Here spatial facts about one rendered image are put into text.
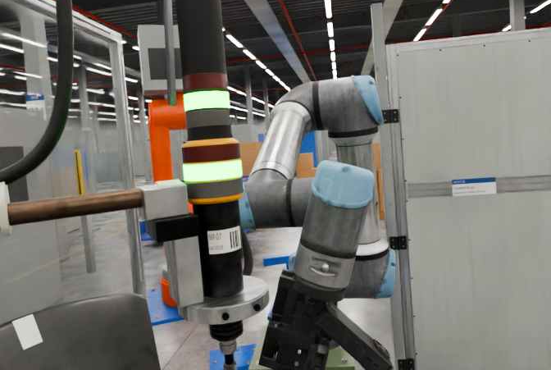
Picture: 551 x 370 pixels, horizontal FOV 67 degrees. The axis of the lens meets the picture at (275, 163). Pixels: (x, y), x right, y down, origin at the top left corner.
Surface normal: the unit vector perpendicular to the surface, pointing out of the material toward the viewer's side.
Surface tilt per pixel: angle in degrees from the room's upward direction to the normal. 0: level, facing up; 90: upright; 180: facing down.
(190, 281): 90
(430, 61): 91
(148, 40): 90
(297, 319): 89
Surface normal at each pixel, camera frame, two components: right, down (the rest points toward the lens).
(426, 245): -0.11, 0.06
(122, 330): 0.33, -0.83
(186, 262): 0.47, 0.01
